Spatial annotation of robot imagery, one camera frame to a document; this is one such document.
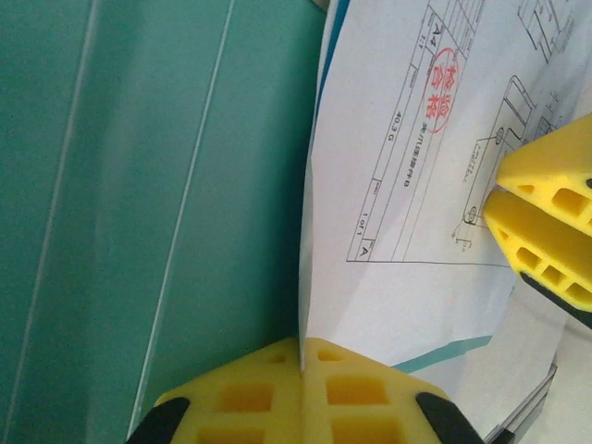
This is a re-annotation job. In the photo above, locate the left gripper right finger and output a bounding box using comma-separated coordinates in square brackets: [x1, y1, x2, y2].
[302, 337, 487, 444]

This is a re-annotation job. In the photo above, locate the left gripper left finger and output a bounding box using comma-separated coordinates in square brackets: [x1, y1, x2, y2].
[123, 337, 305, 444]

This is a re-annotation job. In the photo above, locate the white drawing sheet red stamp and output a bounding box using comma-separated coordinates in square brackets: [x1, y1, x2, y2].
[298, 0, 592, 371]

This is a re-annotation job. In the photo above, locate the green plastic folder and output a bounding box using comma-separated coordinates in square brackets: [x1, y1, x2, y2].
[0, 0, 327, 444]

